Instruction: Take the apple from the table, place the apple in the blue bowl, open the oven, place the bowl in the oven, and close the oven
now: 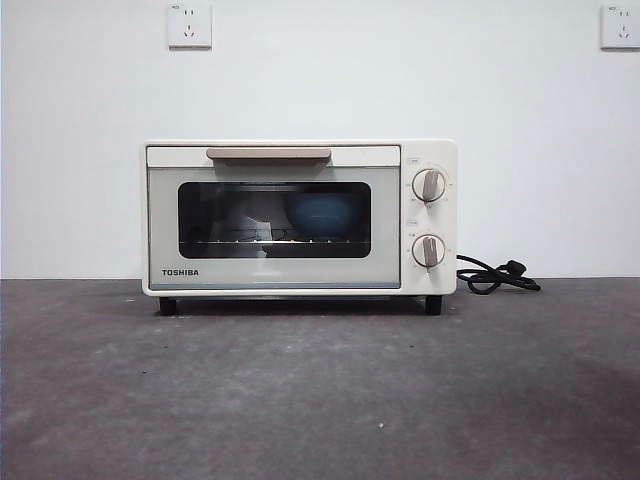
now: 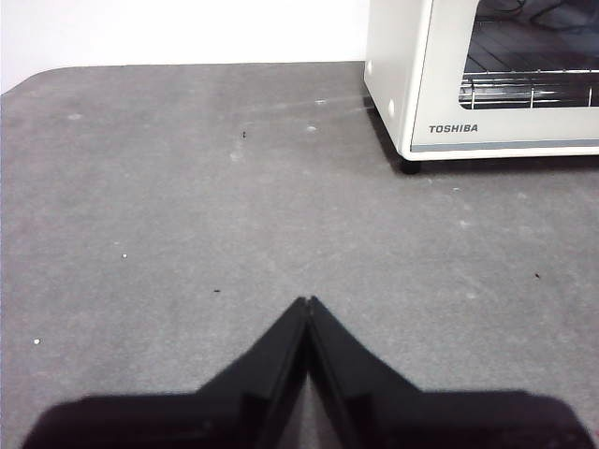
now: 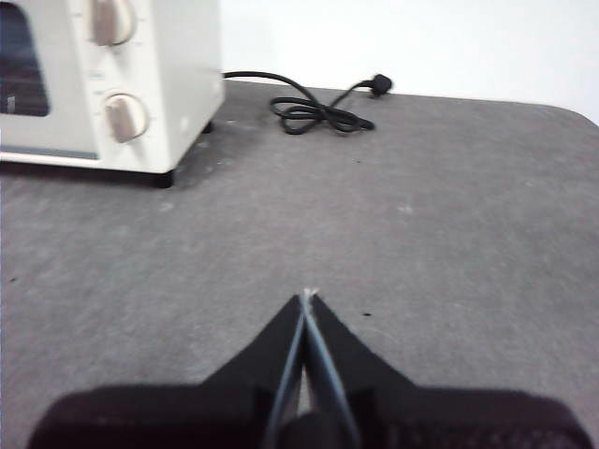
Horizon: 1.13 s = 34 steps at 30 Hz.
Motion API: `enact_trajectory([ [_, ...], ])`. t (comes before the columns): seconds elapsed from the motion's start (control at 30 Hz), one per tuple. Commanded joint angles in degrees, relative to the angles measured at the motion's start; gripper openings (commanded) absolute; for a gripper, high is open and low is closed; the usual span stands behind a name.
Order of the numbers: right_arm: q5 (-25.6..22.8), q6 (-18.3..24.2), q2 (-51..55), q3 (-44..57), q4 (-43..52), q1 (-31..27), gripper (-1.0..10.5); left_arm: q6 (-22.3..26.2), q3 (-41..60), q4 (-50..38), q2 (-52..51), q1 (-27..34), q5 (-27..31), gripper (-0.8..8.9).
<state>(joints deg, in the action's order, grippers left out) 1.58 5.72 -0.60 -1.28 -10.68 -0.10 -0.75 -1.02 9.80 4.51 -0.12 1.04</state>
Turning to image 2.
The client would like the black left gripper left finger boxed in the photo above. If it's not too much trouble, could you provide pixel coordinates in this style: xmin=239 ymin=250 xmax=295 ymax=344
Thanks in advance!
xmin=21 ymin=296 xmax=309 ymax=449

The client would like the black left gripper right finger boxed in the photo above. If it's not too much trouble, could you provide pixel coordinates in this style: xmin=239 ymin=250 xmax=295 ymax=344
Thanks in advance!
xmin=307 ymin=295 xmax=596 ymax=449

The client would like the cream Toshiba toaster oven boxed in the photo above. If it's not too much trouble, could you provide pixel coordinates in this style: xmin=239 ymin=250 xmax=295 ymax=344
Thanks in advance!
xmin=363 ymin=0 xmax=599 ymax=176

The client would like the metal wire oven rack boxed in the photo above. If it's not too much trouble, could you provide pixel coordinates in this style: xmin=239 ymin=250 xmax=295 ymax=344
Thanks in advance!
xmin=460 ymin=68 xmax=599 ymax=109

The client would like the glass oven door with handle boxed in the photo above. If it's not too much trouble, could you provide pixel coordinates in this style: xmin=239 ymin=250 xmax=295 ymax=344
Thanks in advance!
xmin=409 ymin=0 xmax=599 ymax=154

